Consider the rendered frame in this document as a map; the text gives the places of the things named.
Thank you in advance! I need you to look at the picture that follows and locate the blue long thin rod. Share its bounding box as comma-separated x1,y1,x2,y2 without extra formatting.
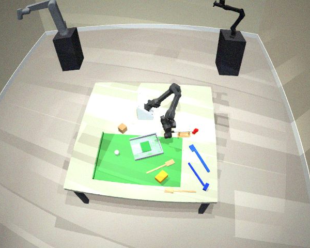
189,144,210,172

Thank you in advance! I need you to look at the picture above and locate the green flat mat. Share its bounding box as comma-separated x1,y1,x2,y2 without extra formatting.
94,133,182,187

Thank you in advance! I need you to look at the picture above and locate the blue golf putter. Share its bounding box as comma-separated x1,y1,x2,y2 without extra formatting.
188,163,209,191

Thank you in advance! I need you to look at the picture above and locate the yellow block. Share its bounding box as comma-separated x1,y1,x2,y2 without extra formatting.
155,170,168,184

